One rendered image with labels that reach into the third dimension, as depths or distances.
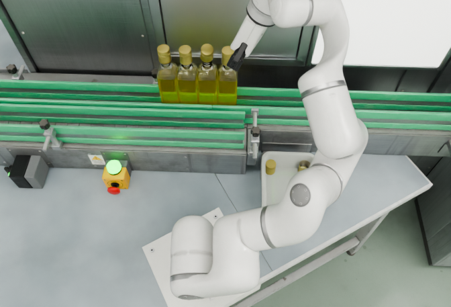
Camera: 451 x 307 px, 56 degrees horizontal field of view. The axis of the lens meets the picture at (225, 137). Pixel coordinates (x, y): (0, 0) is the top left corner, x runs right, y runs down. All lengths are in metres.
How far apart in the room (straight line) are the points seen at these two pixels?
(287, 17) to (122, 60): 0.80
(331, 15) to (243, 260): 0.50
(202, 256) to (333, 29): 0.53
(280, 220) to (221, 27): 0.67
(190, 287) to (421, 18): 0.94
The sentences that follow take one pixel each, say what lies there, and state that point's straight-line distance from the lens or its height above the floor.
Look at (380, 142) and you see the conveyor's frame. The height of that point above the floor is 0.83.
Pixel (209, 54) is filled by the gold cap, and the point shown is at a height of 1.17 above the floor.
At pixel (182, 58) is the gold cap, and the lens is 1.17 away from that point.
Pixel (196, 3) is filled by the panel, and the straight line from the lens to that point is 1.22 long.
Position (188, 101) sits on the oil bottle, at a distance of 1.29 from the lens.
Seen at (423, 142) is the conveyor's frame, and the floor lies 0.84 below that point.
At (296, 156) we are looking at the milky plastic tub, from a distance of 1.35.
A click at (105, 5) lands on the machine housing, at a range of 1.33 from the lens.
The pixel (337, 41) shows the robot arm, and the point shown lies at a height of 1.41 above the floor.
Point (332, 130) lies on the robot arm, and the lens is 0.76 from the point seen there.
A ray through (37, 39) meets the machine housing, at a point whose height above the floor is 1.03.
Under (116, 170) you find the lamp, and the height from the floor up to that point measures 0.85.
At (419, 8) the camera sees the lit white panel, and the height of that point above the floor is 1.22.
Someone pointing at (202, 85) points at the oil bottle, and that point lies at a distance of 1.23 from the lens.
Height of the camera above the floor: 1.98
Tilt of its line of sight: 57 degrees down
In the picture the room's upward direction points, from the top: straight up
